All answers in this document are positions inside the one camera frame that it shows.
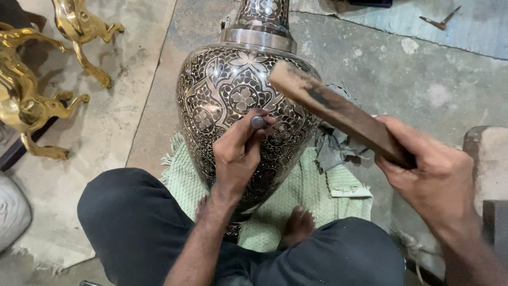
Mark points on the small metal hand tool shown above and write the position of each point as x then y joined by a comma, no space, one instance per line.
438,23

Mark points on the person's left hand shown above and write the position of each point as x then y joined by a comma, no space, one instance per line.
232,159

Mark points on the grey crumpled cloth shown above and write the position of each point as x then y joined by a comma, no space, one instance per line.
333,147

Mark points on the person's leg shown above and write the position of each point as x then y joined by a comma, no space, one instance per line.
337,254
131,226

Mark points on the metal engraving chisel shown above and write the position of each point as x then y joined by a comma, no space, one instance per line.
258,122

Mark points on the black bar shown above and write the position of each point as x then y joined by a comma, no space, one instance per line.
16,153

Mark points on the white sack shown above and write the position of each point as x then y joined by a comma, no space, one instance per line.
12,214

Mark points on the worn wooden block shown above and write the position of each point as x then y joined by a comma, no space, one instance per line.
490,159

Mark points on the person's bare foot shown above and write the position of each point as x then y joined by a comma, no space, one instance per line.
297,226
201,208

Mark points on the light green woven mat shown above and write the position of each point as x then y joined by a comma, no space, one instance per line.
301,190

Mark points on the wooden mallet stick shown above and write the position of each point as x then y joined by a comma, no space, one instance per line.
337,109

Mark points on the golden horse statue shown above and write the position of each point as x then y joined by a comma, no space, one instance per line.
23,107
75,24
27,37

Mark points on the pale blue floor mat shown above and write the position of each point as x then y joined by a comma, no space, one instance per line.
436,35

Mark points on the dark grey block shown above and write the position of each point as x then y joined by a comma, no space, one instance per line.
498,226

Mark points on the dark blue object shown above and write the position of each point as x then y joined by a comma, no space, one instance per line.
369,2

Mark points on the engraved silver black metal vase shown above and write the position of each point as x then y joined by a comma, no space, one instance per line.
226,87

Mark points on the person's right hand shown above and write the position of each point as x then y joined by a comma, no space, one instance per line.
436,178

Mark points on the person's left leg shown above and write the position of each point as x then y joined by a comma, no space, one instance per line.
131,226

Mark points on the person's right leg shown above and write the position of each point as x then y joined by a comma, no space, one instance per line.
337,254

